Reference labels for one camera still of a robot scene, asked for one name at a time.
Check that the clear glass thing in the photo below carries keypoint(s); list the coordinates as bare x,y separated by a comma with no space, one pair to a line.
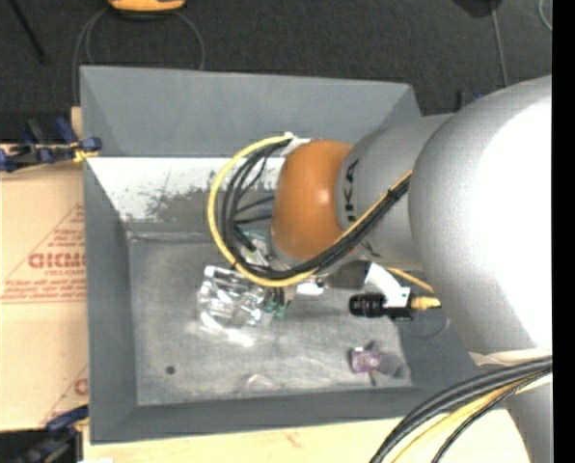
225,299

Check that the small purple packet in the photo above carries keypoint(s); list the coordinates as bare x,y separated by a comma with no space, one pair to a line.
364,360

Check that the grey metal bin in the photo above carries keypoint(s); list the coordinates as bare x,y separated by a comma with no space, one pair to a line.
181,114

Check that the brown cardboard board red print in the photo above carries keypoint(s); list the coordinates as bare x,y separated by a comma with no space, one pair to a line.
36,335

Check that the black cylinder on white bracket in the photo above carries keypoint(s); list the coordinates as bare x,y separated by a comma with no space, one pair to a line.
370,305

